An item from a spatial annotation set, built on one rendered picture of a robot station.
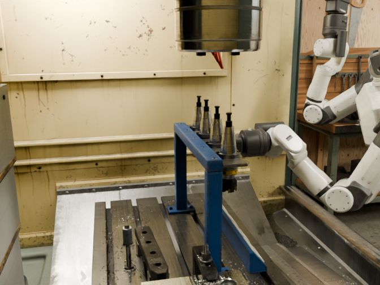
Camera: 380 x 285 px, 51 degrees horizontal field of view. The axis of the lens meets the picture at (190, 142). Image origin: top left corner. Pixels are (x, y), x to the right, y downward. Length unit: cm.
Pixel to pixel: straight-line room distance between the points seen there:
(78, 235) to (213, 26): 120
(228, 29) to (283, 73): 125
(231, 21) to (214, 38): 4
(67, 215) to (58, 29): 76
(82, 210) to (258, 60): 102
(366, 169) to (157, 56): 97
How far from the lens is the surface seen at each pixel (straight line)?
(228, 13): 69
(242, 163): 98
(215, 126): 112
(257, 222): 178
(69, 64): 174
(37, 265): 190
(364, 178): 124
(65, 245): 168
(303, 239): 185
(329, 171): 337
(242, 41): 70
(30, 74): 175
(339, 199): 125
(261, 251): 124
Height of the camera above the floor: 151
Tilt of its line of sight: 14 degrees down
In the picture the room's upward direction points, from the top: 1 degrees counter-clockwise
